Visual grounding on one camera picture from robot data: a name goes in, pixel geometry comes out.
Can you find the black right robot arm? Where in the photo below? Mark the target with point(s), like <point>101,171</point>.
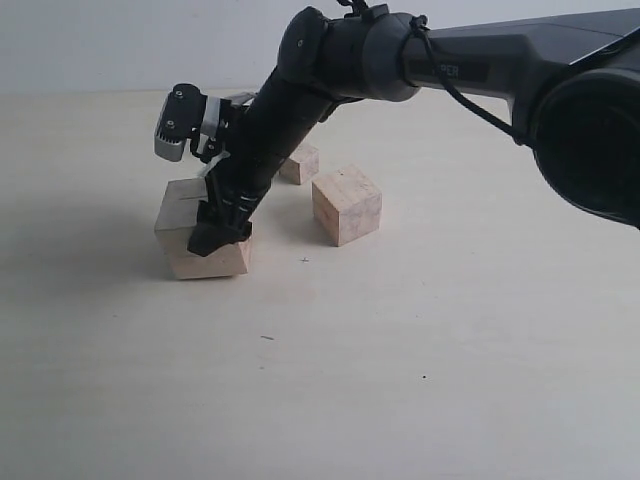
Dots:
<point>566,87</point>

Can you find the second largest wooden cube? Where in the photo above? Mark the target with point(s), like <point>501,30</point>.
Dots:
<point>347,204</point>

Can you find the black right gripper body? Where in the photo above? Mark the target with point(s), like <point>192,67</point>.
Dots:
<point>256,140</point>

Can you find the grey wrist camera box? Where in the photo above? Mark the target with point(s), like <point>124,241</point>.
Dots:
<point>188,118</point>

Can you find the smallest wooden cube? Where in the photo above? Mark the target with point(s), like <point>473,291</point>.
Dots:
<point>301,165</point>

